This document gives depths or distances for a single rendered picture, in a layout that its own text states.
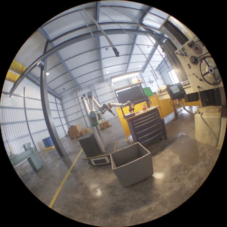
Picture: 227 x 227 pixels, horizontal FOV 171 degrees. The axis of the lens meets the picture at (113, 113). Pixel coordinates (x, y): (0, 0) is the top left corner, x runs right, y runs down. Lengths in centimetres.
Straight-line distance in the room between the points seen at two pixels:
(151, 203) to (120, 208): 41
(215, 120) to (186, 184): 108
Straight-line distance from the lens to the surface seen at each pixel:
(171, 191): 131
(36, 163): 429
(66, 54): 942
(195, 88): 160
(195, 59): 154
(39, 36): 853
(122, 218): 128
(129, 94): 218
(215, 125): 174
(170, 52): 258
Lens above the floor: 122
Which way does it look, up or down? 2 degrees down
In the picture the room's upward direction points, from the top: 20 degrees counter-clockwise
